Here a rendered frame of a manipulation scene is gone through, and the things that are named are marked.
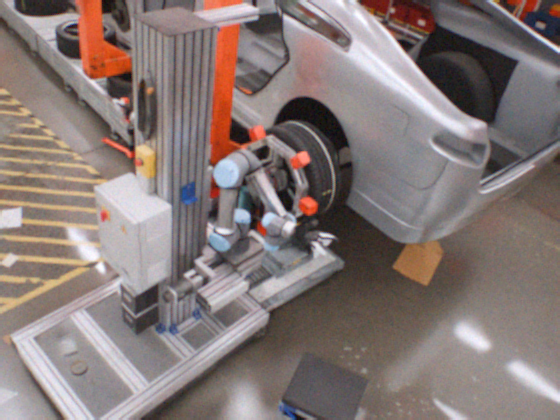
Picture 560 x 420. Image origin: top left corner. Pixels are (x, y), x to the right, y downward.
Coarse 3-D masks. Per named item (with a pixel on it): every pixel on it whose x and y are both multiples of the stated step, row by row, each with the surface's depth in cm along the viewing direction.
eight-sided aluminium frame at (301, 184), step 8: (272, 136) 317; (256, 144) 324; (264, 144) 320; (272, 144) 311; (280, 144) 312; (256, 152) 337; (280, 152) 308; (288, 152) 305; (288, 160) 304; (296, 176) 304; (304, 176) 307; (296, 184) 306; (304, 184) 306; (296, 192) 309; (304, 192) 309; (256, 200) 345; (296, 200) 311; (296, 208) 314; (296, 216) 318
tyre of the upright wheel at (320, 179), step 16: (272, 128) 321; (288, 128) 317; (304, 128) 319; (288, 144) 313; (304, 144) 307; (320, 144) 313; (320, 160) 309; (336, 160) 316; (320, 176) 308; (336, 176) 317; (320, 192) 311; (336, 192) 322; (320, 208) 321
